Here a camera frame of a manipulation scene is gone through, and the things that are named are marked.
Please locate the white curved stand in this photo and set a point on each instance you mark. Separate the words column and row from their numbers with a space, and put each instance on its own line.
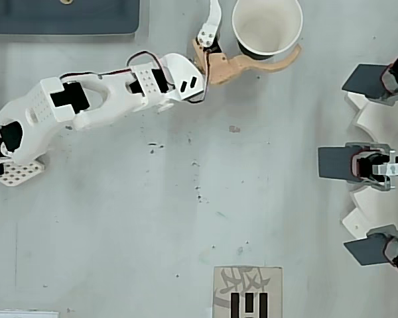
column 384, row 122

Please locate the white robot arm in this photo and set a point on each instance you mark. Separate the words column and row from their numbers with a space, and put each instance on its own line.
column 119, row 89

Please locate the grey printed marker card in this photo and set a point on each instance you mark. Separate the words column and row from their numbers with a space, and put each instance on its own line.
column 225, row 298

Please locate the silver metal bracket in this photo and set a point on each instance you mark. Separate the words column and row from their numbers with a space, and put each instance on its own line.
column 389, row 169

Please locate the dark grey flat panel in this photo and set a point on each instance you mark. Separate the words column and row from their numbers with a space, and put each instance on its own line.
column 361, row 81
column 366, row 251
column 333, row 164

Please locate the white perforated base plate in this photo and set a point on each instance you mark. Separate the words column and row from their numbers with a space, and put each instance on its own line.
column 20, row 174

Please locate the white paper cup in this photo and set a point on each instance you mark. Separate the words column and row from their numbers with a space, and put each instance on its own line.
column 265, row 26

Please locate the dark blue-grey tray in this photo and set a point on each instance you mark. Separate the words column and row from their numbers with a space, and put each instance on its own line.
column 53, row 20

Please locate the tan gripper with servo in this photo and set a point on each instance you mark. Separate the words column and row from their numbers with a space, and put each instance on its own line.
column 221, row 67

